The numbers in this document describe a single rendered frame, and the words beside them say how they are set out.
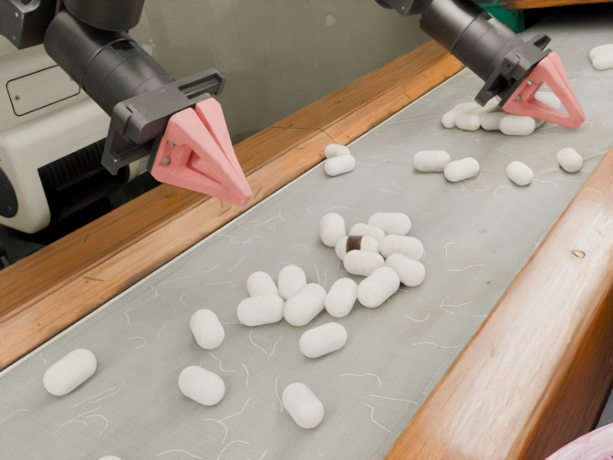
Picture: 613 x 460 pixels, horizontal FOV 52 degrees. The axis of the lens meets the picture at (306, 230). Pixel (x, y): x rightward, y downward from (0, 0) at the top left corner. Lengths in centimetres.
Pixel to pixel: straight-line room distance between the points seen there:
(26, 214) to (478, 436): 82
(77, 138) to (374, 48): 156
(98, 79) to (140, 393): 23
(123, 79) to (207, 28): 236
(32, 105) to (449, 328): 77
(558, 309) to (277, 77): 235
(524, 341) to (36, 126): 80
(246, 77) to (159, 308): 231
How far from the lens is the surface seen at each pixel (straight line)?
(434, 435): 31
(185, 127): 46
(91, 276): 56
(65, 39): 53
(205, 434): 38
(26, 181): 99
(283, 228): 59
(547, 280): 42
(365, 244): 49
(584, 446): 31
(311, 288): 44
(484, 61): 72
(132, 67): 50
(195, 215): 62
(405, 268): 45
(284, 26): 260
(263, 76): 272
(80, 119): 103
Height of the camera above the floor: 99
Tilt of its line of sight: 25 degrees down
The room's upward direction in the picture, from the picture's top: 12 degrees counter-clockwise
